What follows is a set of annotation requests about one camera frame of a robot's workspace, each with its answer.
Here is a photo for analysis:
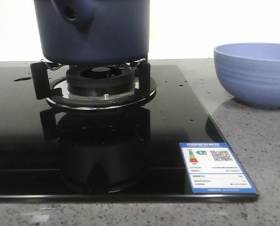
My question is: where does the black glass gas cooktop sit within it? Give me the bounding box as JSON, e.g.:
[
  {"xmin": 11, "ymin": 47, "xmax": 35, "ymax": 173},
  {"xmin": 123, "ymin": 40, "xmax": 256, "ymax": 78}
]
[{"xmin": 0, "ymin": 65, "xmax": 259, "ymax": 202}]

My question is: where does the blue energy label sticker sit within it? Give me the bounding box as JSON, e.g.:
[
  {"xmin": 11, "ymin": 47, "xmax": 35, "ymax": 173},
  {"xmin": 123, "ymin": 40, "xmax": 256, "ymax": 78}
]
[{"xmin": 179, "ymin": 142, "xmax": 257, "ymax": 194}]

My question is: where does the dark blue cooking pot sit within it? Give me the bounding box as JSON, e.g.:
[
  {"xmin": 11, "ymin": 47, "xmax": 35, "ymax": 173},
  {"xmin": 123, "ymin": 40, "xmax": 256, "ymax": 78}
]
[{"xmin": 34, "ymin": 0, "xmax": 150, "ymax": 65}]

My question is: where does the light blue plastic bowl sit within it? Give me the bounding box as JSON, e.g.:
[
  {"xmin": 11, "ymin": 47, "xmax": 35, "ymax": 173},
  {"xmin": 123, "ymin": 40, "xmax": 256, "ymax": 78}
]
[{"xmin": 214, "ymin": 43, "xmax": 280, "ymax": 109}]

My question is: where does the black metal pot support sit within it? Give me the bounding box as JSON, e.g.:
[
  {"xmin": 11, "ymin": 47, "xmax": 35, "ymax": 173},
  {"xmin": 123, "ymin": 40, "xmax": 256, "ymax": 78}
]
[{"xmin": 30, "ymin": 58, "xmax": 156, "ymax": 112}]

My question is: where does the black gas burner head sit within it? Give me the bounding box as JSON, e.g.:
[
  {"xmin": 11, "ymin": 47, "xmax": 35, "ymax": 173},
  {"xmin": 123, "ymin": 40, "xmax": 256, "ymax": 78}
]
[{"xmin": 66, "ymin": 65, "xmax": 135, "ymax": 97}]

